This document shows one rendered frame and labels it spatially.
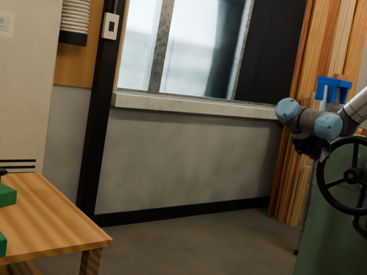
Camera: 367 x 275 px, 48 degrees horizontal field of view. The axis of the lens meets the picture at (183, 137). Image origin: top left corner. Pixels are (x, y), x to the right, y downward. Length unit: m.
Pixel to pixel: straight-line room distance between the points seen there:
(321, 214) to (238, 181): 1.50
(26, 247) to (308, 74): 2.61
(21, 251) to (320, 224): 1.22
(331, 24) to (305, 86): 0.57
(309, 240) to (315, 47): 1.85
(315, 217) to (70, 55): 1.45
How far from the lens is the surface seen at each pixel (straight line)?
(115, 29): 2.26
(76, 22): 2.08
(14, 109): 1.91
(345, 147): 1.81
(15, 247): 1.24
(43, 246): 1.25
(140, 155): 2.62
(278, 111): 1.29
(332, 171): 1.84
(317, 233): 1.91
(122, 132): 2.50
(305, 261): 1.97
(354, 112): 1.34
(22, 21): 1.88
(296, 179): 3.30
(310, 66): 3.37
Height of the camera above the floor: 1.11
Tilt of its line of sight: 11 degrees down
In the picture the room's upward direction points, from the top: 11 degrees clockwise
